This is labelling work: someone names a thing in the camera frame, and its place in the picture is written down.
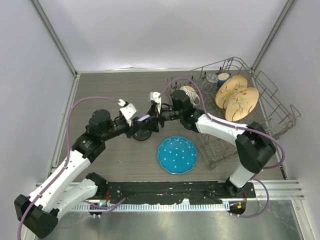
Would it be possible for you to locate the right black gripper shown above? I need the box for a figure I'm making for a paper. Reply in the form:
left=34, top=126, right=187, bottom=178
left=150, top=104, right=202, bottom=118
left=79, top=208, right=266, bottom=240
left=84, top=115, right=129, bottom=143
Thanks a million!
left=141, top=103, right=183, bottom=133

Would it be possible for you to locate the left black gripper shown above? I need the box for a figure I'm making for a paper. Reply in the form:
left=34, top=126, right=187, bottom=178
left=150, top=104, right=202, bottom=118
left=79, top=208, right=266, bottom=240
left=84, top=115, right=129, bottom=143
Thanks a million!
left=101, top=117, right=146, bottom=142

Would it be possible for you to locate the smartphone with lilac case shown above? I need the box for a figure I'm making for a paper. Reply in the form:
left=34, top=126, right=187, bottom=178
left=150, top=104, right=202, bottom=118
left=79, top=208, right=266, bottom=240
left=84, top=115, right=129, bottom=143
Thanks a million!
left=137, top=114, right=151, bottom=123

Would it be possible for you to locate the black phone stand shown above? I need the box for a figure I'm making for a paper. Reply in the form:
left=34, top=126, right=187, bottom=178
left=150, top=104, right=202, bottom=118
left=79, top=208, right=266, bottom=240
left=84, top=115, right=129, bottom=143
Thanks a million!
left=132, top=121, right=152, bottom=142

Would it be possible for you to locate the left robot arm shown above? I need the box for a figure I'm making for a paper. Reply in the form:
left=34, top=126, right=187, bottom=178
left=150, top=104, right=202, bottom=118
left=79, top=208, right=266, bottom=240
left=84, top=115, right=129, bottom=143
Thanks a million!
left=14, top=105, right=159, bottom=239

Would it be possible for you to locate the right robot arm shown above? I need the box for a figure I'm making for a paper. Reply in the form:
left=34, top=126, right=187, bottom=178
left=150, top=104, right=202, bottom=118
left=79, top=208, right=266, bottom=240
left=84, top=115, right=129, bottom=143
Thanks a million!
left=148, top=90, right=277, bottom=198

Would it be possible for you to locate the blue polka dot plate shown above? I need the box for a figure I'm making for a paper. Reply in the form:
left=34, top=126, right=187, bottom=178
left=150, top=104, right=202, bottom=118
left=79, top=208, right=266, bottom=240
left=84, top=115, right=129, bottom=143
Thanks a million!
left=157, top=136, right=198, bottom=175

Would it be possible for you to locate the striped white mug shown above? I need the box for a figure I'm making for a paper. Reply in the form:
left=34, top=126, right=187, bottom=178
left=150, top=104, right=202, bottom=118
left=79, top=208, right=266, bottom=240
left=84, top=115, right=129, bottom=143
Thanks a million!
left=179, top=85, right=201, bottom=106

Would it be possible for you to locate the clear drinking glass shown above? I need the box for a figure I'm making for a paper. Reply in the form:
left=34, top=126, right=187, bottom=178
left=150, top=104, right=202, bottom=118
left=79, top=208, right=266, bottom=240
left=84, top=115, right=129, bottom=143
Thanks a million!
left=200, top=73, right=219, bottom=94

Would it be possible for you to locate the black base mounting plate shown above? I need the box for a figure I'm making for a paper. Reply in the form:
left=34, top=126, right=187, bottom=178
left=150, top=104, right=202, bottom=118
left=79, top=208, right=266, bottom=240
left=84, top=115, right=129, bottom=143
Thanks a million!
left=89, top=181, right=256, bottom=205

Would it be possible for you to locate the blue ceramic cup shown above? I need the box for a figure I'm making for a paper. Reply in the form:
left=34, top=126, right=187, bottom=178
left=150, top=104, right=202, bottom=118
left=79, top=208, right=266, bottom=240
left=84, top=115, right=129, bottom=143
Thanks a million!
left=217, top=72, right=232, bottom=88

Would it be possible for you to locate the rear tan decorated plate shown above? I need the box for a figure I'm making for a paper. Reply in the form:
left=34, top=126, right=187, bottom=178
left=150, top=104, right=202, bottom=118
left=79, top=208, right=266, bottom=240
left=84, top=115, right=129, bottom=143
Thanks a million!
left=215, top=75, right=248, bottom=109

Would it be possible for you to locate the tan decorated plate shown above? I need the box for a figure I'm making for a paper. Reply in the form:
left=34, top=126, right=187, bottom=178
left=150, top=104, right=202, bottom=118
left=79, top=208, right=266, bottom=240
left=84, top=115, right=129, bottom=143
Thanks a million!
left=225, top=87, right=260, bottom=122
left=215, top=75, right=248, bottom=109

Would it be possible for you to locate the front tan decorated plate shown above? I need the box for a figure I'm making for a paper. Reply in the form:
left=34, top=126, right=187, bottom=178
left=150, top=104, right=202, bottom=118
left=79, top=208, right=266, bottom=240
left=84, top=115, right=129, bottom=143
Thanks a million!
left=225, top=87, right=260, bottom=122

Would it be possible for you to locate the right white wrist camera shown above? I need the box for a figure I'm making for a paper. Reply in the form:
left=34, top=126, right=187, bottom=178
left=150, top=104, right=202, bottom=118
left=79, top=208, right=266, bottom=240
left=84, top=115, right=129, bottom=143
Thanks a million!
left=149, top=92, right=162, bottom=114

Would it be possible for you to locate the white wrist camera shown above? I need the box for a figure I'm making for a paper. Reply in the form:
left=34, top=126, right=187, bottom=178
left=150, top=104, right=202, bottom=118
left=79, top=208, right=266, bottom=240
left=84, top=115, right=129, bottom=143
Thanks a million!
left=118, top=99, right=139, bottom=126
left=149, top=92, right=162, bottom=114

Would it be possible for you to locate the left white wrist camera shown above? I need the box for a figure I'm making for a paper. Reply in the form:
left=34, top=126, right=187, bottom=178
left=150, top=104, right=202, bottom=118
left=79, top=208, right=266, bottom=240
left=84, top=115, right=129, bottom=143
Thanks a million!
left=118, top=99, right=139, bottom=126

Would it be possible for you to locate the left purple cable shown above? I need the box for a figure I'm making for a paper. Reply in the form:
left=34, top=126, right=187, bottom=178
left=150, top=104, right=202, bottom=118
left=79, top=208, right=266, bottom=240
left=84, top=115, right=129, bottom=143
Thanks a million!
left=17, top=96, right=126, bottom=240

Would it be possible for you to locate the grey wire dish rack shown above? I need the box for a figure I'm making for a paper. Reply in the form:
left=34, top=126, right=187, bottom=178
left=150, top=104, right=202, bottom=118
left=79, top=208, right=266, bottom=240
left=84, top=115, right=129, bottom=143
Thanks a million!
left=166, top=56, right=301, bottom=169

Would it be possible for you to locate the white slotted cable duct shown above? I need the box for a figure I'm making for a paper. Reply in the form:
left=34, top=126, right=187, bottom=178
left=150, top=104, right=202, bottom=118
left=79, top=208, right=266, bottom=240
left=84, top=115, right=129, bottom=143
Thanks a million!
left=61, top=201, right=230, bottom=212

